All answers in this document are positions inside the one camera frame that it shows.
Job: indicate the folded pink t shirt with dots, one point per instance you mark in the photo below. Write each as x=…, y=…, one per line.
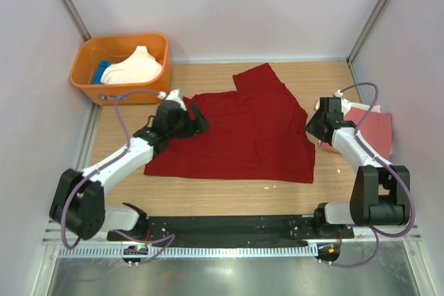
x=376, y=130

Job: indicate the slotted cable duct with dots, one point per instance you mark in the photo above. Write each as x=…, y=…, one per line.
x=126, y=251

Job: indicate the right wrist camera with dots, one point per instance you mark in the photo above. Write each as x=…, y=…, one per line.
x=345, y=103

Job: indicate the folded white t shirt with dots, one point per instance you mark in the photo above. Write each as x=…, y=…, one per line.
x=360, y=106

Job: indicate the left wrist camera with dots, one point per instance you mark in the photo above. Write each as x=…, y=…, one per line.
x=175, y=95

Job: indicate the orange plastic bin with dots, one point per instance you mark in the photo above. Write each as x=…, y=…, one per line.
x=115, y=49

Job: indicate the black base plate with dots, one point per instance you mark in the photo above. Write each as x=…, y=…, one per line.
x=238, y=231

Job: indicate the white t shirt in bin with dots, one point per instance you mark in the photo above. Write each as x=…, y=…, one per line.
x=139, y=67

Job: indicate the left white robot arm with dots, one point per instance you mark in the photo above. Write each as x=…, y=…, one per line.
x=79, y=200

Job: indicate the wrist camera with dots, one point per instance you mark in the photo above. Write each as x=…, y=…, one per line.
x=175, y=95
x=345, y=103

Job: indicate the dark red t shirt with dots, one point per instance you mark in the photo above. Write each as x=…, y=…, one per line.
x=257, y=132

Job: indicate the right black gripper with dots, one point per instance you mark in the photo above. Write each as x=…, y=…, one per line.
x=311, y=126

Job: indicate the blue t shirt in bin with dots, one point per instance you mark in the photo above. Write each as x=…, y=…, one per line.
x=103, y=65

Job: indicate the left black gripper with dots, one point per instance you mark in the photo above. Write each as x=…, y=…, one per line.
x=198, y=125

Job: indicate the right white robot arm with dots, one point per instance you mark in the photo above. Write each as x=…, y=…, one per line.
x=381, y=192

